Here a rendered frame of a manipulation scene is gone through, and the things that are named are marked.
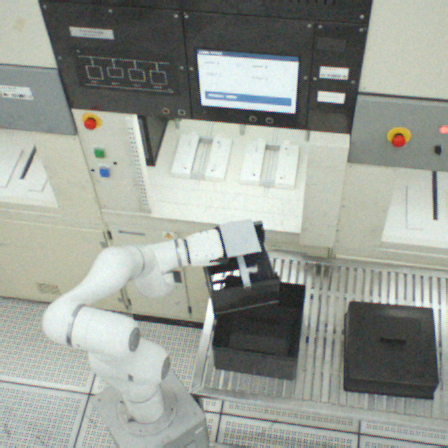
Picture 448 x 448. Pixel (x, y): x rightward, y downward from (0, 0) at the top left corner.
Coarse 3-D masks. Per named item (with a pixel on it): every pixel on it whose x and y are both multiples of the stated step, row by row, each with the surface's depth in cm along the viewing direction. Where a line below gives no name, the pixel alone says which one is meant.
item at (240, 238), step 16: (224, 224) 204; (240, 224) 204; (256, 224) 216; (224, 240) 200; (240, 240) 200; (256, 240) 200; (224, 256) 224; (240, 256) 206; (208, 272) 206; (224, 272) 226; (272, 272) 213; (208, 288) 219; (224, 288) 202; (240, 288) 202; (256, 288) 205; (272, 288) 207; (224, 304) 209; (240, 304) 211; (256, 304) 213; (272, 304) 215
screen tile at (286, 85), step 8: (256, 64) 190; (264, 64) 190; (272, 64) 189; (256, 72) 192; (264, 72) 192; (272, 72) 192; (280, 72) 191; (256, 80) 195; (288, 80) 193; (256, 88) 197; (264, 88) 197; (272, 88) 196; (280, 88) 196; (288, 88) 195
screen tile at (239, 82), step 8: (208, 64) 193; (216, 64) 193; (224, 64) 192; (232, 64) 192; (224, 72) 194; (232, 72) 194; (240, 72) 193; (208, 80) 198; (216, 80) 197; (224, 80) 197; (232, 80) 196; (240, 80) 196; (224, 88) 199; (232, 88) 199; (240, 88) 198
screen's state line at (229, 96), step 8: (208, 96) 203; (216, 96) 202; (224, 96) 202; (232, 96) 201; (240, 96) 201; (248, 96) 200; (256, 96) 200; (264, 96) 199; (272, 96) 199; (272, 104) 201; (280, 104) 201; (288, 104) 200
